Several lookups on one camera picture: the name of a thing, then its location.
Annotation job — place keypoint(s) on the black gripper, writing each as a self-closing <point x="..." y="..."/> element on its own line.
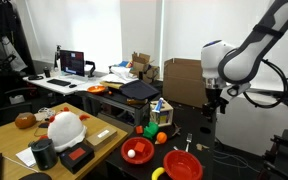
<point x="214" y="96"/>

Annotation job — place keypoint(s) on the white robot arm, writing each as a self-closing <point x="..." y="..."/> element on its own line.
<point x="244" y="63"/>

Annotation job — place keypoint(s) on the red plastic bowl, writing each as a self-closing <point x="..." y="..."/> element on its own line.
<point x="182" y="165"/>
<point x="144" y="156"/>

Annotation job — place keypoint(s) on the orange bowl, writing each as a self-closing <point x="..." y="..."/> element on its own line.
<point x="96" y="89"/>

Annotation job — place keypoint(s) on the large cardboard box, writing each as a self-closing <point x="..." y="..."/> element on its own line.
<point x="184" y="80"/>

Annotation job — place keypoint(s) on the silver metal fork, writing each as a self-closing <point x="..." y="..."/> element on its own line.
<point x="188" y="141"/>

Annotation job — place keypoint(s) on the wooden shape sorter box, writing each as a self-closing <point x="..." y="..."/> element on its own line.
<point x="165" y="116"/>

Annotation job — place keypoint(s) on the silver metal cutlery piece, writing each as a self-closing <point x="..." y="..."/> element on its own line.
<point x="176" y="148"/>

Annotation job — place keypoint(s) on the blue white toothpaste tube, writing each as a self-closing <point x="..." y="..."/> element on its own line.
<point x="157" y="106"/>

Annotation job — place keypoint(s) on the orange ball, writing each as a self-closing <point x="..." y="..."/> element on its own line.
<point x="162" y="137"/>

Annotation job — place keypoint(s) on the green toy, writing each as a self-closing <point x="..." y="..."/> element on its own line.
<point x="150" y="130"/>

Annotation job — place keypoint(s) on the small red block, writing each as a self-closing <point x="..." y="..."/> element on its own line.
<point x="139" y="129"/>

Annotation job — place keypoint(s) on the small open cardboard box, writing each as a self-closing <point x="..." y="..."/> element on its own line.
<point x="144" y="66"/>

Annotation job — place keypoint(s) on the red cube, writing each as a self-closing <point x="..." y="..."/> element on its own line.
<point x="139" y="147"/>

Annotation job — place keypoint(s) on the yellow banana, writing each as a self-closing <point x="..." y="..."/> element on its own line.
<point x="156" y="173"/>

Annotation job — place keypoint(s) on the white ball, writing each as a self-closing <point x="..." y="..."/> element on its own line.
<point x="131" y="153"/>

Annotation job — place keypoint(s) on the black metal table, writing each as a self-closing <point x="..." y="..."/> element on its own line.
<point x="117" y="100"/>

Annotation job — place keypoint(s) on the white paper pile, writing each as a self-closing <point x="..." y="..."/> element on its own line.
<point x="120" y="75"/>

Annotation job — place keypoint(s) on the flat tan cardboard box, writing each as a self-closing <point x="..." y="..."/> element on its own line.
<point x="100" y="136"/>

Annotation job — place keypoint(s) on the white desk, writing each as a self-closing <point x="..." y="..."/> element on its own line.
<point x="80" y="83"/>

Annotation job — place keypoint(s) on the small black mouse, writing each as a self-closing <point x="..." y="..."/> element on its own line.
<point x="73" y="85"/>

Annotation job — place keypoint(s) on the black box red top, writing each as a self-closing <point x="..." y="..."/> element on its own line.
<point x="77" y="156"/>

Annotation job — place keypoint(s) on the computer monitor lit screen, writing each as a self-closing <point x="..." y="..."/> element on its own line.
<point x="72" y="63"/>

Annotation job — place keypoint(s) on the white plush toy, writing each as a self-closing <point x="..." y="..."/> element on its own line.
<point x="65" y="130"/>

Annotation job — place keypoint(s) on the black webcam stand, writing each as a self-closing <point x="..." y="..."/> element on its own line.
<point x="57" y="56"/>

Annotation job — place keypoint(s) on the black cup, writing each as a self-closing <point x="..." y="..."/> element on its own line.
<point x="47" y="72"/>

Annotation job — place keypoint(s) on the black cylinder speaker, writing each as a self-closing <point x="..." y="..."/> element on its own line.
<point x="44" y="155"/>

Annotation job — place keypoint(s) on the black headphones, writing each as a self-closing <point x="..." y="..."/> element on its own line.
<point x="35" y="77"/>

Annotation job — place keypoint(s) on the brown ball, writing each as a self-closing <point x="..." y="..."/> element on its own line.
<point x="25" y="120"/>

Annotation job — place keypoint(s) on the black rounded mouse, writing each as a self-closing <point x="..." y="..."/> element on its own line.
<point x="35" y="176"/>

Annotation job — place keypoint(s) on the white paper sheet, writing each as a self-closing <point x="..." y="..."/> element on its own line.
<point x="25" y="156"/>

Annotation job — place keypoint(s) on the black office chair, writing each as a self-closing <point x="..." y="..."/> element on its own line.
<point x="10" y="107"/>

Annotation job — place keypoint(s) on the wooden table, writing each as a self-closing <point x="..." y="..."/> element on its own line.
<point x="4" y="140"/>

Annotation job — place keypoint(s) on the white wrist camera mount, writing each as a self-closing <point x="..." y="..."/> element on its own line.
<point x="237" y="90"/>

